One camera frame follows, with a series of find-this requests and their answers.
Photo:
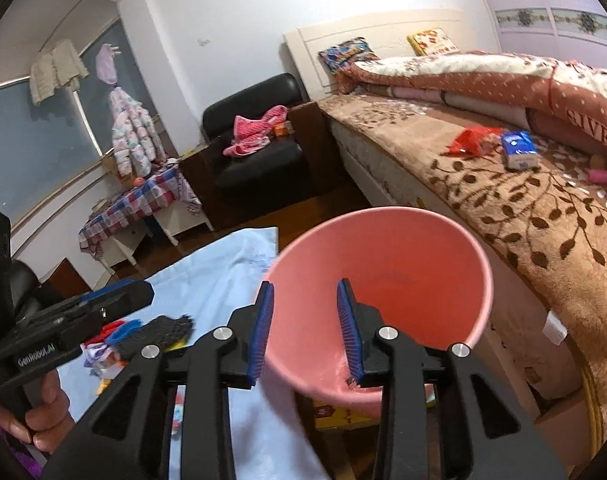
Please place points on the red polka dot quilt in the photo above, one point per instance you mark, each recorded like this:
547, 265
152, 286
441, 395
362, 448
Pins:
568, 90

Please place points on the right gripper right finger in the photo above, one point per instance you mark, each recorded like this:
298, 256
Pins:
359, 325

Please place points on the light blue table cloth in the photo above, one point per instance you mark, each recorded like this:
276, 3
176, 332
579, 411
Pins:
171, 414

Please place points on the yellow red patterned pillow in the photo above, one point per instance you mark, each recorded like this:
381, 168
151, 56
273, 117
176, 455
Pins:
431, 42

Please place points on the hanging beige sweater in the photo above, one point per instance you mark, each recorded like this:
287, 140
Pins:
58, 67

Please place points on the blue foam net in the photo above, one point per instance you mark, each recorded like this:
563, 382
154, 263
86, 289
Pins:
122, 332

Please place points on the red plastic wrapper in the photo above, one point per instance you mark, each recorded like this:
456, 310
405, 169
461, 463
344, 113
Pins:
475, 141

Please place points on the blue patterned pillow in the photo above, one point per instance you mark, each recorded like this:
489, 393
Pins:
338, 57

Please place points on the hanging purple hat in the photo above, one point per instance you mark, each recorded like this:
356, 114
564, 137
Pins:
105, 66

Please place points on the plaid cloth covered table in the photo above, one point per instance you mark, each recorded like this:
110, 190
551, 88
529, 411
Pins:
166, 196

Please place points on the pink plastic trash bucket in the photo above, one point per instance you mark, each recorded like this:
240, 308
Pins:
426, 274

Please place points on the blue tissue pack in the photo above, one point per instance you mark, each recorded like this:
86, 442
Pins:
518, 151

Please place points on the person's left hand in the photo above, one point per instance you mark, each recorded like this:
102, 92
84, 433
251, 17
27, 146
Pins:
46, 425

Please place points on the red foam net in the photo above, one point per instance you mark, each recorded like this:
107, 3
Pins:
105, 331

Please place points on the black leather armchair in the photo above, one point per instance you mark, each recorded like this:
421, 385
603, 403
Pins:
266, 148

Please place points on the black foam net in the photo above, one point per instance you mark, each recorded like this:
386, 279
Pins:
162, 331

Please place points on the pink clothing on armchair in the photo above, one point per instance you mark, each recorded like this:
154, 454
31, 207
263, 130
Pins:
252, 135

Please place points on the bed with brown blanket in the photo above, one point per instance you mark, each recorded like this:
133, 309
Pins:
544, 230

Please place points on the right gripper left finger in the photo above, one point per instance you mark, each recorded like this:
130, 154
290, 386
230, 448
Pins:
251, 327

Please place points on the hanging floral puffer jacket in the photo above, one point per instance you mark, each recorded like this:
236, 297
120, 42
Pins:
136, 143

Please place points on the lilac wardrobe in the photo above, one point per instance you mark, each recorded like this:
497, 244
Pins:
570, 30

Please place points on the white bed headboard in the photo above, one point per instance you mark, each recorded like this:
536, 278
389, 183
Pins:
386, 34

